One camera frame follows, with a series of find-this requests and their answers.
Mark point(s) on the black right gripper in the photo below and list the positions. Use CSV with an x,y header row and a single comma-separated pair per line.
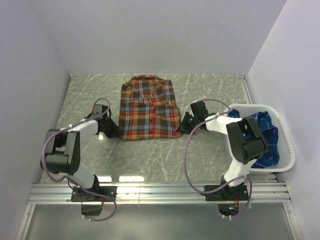
x,y
184,126

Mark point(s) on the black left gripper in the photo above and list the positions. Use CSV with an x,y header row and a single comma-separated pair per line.
x,y
115,128

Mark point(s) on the red plaid long sleeve shirt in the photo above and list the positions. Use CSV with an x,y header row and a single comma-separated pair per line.
x,y
148,109

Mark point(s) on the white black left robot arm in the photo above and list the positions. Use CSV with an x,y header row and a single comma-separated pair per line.
x,y
61,153

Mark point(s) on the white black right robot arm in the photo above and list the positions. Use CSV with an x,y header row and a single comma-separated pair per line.
x,y
237,172

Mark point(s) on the blue plaid shirt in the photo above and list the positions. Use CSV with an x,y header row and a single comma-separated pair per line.
x,y
265,135

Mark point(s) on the white plastic laundry basket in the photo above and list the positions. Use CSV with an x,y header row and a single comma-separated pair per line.
x,y
287,156

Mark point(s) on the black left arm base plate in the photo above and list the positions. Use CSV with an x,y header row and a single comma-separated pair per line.
x,y
106,193

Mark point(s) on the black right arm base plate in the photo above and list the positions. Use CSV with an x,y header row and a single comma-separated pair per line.
x,y
238,193

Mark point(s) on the aluminium mounting rail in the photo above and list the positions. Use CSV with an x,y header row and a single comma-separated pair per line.
x,y
155,193

